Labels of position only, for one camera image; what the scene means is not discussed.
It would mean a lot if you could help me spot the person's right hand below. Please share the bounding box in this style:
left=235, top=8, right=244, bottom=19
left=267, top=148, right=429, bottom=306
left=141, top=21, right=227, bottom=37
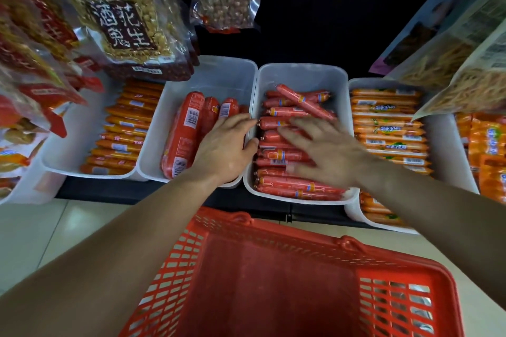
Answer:
left=277, top=116, right=380, bottom=190

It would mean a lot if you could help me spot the person's left hand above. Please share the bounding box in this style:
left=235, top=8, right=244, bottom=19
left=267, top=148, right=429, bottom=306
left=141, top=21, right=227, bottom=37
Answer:
left=192, top=113, right=260, bottom=187

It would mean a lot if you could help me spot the person's right forearm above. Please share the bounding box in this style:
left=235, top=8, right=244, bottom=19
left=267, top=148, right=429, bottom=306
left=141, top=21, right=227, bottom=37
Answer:
left=356, top=157, right=506, bottom=310

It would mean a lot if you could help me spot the person's left forearm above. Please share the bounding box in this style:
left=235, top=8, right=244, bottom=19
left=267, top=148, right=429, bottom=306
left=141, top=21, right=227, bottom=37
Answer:
left=0, top=167, right=227, bottom=337

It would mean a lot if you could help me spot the pile of small red sausages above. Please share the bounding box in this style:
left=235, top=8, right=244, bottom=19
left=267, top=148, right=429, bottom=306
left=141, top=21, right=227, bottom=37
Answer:
left=253, top=83, right=352, bottom=202

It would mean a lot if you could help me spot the large red sausage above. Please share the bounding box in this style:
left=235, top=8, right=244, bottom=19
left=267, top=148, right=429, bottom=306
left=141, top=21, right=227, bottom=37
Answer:
left=216, top=97, right=240, bottom=120
left=197, top=96, right=220, bottom=145
left=161, top=91, right=205, bottom=180

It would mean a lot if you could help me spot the black shelf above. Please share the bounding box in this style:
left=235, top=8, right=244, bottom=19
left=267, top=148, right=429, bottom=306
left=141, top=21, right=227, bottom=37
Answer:
left=55, top=175, right=398, bottom=231

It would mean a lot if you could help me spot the white plastic bin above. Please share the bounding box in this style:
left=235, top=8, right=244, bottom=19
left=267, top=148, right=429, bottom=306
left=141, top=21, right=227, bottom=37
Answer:
left=343, top=78, right=481, bottom=235
left=0, top=149, right=69, bottom=206
left=41, top=75, right=167, bottom=180
left=243, top=63, right=359, bottom=206
left=136, top=55, right=259, bottom=189

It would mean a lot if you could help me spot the row of green-label orange sausages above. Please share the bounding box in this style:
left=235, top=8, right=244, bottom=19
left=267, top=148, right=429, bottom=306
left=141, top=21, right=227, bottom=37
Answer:
left=350, top=88, right=433, bottom=227

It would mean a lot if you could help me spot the red plastic shopping basket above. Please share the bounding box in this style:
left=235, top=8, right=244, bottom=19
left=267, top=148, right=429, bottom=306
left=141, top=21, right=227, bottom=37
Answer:
left=119, top=206, right=465, bottom=337

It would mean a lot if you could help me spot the dark red peanut packet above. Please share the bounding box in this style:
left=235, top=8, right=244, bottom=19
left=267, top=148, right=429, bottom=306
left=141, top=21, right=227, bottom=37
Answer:
left=102, top=42, right=199, bottom=83

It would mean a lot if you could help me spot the row of plain orange sausages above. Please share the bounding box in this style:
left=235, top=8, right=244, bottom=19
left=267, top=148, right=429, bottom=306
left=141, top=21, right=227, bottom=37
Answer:
left=80, top=79, right=164, bottom=176

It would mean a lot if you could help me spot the large clear peanut packet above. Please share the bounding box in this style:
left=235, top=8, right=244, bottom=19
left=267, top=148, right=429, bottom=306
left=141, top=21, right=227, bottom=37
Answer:
left=66, top=0, right=189, bottom=73

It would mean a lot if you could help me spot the clear dried strips packet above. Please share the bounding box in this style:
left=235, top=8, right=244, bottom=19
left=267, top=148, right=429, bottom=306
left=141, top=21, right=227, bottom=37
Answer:
left=385, top=0, right=506, bottom=91
left=411, top=29, right=506, bottom=122

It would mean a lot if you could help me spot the stack of orange sausage packets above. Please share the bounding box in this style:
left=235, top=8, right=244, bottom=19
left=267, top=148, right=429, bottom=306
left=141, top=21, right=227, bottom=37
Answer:
left=455, top=112, right=506, bottom=206

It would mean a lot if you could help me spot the purple-backed snack packet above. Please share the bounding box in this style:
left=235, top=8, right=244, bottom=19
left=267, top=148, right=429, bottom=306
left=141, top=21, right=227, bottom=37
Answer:
left=369, top=0, right=506, bottom=77

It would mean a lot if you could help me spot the row of hanging red snack packets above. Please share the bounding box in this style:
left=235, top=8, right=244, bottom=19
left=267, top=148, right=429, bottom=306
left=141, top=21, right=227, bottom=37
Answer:
left=0, top=0, right=106, bottom=199

